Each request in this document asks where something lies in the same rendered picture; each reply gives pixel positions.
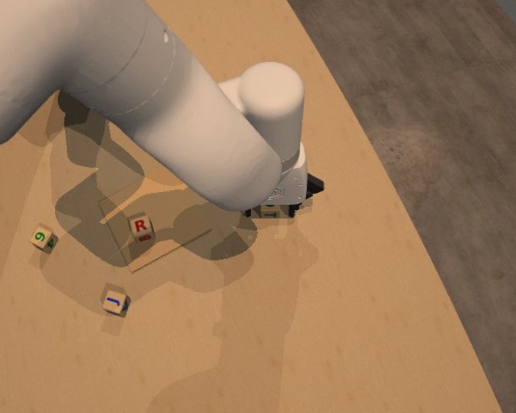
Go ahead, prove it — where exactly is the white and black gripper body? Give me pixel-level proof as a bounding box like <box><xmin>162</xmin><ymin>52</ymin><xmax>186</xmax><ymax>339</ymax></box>
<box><xmin>261</xmin><ymin>143</ymin><xmax>307</xmax><ymax>205</ymax></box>

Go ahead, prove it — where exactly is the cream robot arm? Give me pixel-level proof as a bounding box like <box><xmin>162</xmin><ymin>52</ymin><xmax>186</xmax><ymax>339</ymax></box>
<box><xmin>0</xmin><ymin>0</ymin><xmax>304</xmax><ymax>212</ymax></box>

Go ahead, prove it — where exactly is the tan flat mat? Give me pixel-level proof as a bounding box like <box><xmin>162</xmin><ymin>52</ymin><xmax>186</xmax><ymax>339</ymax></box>
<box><xmin>99</xmin><ymin>167</ymin><xmax>211</xmax><ymax>273</ymax></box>

